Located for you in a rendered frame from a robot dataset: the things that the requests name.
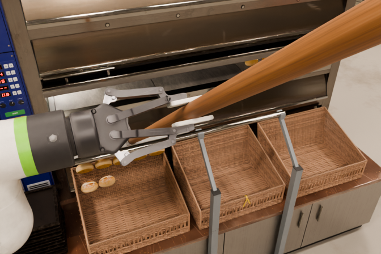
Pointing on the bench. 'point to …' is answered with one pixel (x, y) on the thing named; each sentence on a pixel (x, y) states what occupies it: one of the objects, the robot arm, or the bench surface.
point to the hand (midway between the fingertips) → (190, 111)
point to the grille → (38, 185)
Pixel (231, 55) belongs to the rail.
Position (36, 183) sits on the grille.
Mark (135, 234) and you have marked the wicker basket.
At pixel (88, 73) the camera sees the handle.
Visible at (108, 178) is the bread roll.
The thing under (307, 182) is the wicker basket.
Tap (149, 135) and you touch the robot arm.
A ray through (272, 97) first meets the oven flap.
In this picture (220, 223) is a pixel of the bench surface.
